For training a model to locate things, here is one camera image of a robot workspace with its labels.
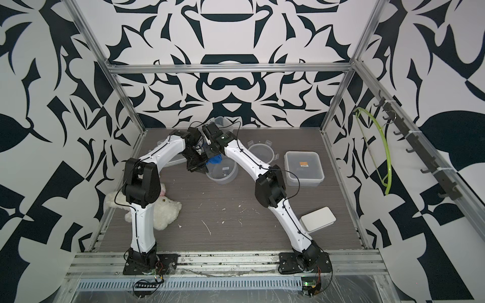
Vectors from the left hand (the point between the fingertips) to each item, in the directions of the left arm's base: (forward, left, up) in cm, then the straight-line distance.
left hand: (207, 168), depth 94 cm
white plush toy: (-21, +16, +1) cm, 26 cm away
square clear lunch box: (-2, -47, 0) cm, 47 cm away
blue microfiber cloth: (+1, -4, +6) cm, 7 cm away
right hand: (+10, -2, +6) cm, 12 cm away
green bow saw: (-11, -68, +27) cm, 74 cm away
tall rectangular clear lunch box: (+35, -9, -4) cm, 36 cm away
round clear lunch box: (0, -8, -5) cm, 10 cm away
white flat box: (-26, -48, -3) cm, 54 cm away
